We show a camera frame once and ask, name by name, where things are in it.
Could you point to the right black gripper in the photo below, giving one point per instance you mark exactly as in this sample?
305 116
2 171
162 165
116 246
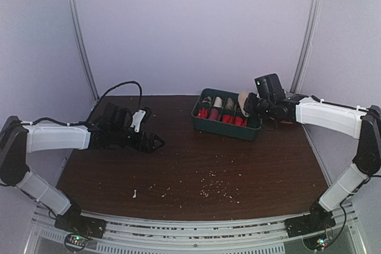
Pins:
252 104

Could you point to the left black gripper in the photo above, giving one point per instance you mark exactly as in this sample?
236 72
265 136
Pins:
149 149

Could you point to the beige striped sock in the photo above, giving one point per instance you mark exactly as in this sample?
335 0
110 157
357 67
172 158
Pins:
242 97

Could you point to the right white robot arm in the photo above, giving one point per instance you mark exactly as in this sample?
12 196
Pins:
363 124

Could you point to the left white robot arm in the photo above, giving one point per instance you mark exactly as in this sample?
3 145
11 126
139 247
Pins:
18 138

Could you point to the red socks in box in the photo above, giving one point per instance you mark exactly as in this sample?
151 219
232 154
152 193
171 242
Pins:
203 113

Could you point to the green divided storage box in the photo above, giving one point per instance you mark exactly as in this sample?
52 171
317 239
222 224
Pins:
231 107

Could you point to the cream rolled sock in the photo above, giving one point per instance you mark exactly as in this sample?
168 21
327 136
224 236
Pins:
218 102

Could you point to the maroon rolled sock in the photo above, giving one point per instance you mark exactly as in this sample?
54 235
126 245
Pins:
214 114

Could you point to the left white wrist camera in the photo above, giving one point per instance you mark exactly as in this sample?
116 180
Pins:
137 120

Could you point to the right aluminium corner post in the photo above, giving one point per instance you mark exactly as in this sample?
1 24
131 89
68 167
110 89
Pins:
306 48

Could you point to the aluminium corner post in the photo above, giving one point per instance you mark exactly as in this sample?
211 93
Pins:
306 48
82 48

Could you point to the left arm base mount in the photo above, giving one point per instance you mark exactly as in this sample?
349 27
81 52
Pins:
83 226

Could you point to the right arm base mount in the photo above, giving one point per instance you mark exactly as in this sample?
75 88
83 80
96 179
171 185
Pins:
307 224

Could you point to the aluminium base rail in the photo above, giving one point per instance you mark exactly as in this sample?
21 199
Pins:
134 235

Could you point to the left aluminium corner post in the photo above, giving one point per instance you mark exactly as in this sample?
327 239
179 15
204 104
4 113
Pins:
82 48

